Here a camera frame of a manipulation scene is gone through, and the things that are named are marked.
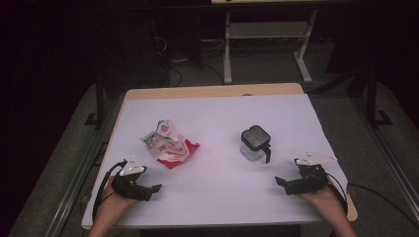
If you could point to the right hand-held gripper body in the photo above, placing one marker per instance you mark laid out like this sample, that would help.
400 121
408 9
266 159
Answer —
311 181

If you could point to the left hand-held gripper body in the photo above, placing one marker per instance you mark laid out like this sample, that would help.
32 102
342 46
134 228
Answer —
126 187

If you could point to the red and white snack bag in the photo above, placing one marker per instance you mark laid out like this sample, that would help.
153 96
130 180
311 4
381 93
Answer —
169 148

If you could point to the clear jar with black lid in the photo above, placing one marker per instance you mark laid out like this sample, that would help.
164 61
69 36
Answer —
254 141

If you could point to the person's left hand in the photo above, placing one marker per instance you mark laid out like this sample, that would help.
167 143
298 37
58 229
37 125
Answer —
113 202

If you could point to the person's right hand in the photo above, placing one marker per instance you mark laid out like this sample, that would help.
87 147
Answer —
329 200

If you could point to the black metal stand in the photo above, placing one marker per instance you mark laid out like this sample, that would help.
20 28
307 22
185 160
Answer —
99 105
372 98

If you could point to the white paper sheet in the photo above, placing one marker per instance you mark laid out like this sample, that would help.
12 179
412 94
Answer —
214 115

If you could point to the wooden table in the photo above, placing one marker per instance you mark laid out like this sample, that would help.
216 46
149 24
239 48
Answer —
214 90

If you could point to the aluminium rail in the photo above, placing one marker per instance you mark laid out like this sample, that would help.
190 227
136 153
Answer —
70 191
388 154

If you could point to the white metal desk frame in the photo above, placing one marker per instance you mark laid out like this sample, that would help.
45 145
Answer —
263 30

